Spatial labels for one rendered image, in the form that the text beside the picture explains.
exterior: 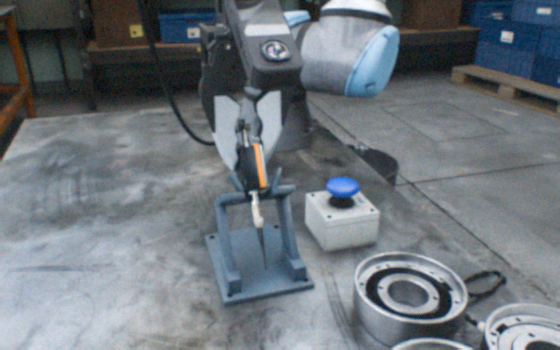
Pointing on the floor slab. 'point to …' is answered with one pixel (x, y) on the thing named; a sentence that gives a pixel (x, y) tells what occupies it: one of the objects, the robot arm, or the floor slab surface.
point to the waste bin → (385, 166)
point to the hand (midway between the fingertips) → (248, 160)
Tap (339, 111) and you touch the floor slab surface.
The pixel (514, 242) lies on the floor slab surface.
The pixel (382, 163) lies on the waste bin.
